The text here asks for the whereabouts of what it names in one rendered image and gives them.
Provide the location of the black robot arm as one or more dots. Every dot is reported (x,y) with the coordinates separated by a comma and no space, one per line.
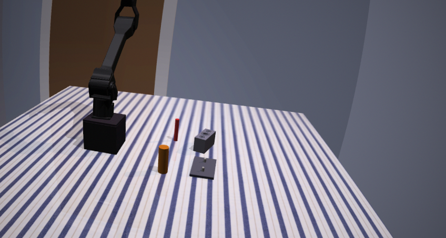
(102,86)

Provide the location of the orange-brown cylinder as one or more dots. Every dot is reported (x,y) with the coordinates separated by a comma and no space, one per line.
(163,154)

